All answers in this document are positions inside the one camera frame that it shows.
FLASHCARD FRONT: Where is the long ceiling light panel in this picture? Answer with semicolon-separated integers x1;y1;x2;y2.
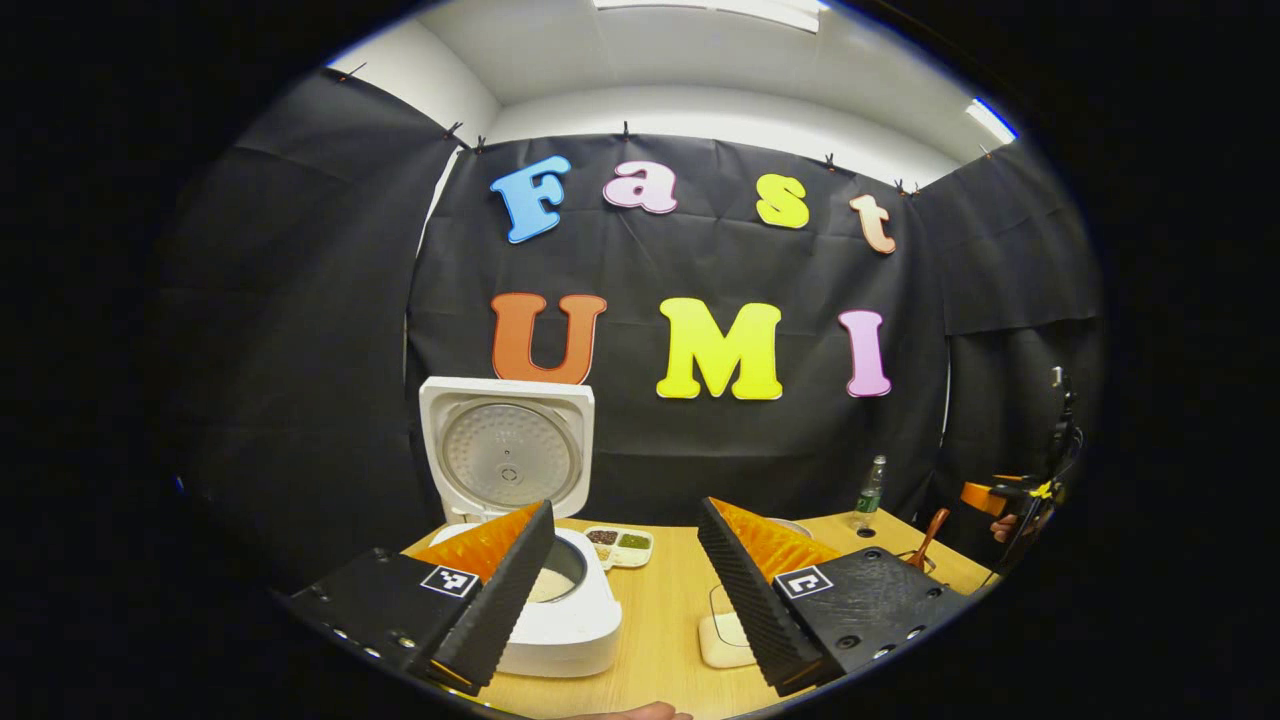
592;0;831;33

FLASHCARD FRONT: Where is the white rice cooker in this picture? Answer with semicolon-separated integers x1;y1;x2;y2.
418;376;623;679

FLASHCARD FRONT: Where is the green label water bottle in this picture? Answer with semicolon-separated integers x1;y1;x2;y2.
853;455;888;531

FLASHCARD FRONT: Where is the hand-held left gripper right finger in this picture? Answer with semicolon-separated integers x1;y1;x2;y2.
697;496;976;698

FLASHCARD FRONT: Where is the small ceiling light panel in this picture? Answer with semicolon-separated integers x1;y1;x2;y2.
965;97;1019;144

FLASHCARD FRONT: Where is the white divided grain dish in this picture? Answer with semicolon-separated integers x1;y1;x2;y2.
584;526;655;570

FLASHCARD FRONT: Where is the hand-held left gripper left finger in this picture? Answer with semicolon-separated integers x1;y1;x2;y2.
283;499;557;698

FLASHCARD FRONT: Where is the brown wooden spoon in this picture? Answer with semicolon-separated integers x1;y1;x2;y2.
905;507;952;571

